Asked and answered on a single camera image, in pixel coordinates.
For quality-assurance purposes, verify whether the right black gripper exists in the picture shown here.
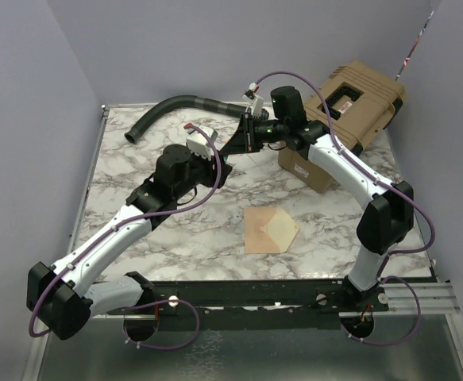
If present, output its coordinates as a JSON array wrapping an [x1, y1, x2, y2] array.
[[222, 113, 287, 156]]

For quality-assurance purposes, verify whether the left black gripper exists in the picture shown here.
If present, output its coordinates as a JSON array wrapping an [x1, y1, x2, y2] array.
[[175, 146, 233, 200]]

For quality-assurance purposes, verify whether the pink tan envelope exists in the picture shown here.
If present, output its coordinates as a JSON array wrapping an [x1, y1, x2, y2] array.
[[244, 206, 299, 254]]

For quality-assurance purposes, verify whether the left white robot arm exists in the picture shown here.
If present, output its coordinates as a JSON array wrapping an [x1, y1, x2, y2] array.
[[26, 144, 232, 340]]

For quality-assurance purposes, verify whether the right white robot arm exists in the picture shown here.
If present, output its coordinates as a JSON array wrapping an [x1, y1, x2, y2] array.
[[220, 86, 414, 310]]

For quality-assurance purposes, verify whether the tan plastic toolbox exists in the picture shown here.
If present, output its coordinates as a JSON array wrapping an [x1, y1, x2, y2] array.
[[276, 60, 407, 194]]

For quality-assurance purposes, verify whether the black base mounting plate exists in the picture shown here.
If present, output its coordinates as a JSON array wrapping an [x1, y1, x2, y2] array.
[[111, 279, 388, 331]]

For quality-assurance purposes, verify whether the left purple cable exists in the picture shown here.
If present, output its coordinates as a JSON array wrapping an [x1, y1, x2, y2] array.
[[29, 137, 224, 351]]

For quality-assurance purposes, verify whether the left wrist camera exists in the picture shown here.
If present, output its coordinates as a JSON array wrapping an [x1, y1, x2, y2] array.
[[184, 123, 218, 160]]

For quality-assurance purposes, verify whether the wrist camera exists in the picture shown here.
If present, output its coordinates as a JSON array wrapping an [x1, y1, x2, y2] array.
[[242, 83, 264, 117], [184, 123, 218, 160]]

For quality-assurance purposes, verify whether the dark grey flexible hose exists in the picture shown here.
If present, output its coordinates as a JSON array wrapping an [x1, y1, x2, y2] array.
[[124, 94, 270, 144]]

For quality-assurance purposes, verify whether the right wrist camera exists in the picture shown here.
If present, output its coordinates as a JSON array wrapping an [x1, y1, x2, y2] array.
[[242, 83, 264, 117]]

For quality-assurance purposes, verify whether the striped cord in corner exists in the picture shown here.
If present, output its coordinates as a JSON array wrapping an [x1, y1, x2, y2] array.
[[394, 10, 435, 83]]

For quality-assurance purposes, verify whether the aluminium rail frame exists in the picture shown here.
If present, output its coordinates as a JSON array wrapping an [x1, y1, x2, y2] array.
[[21, 105, 463, 381]]

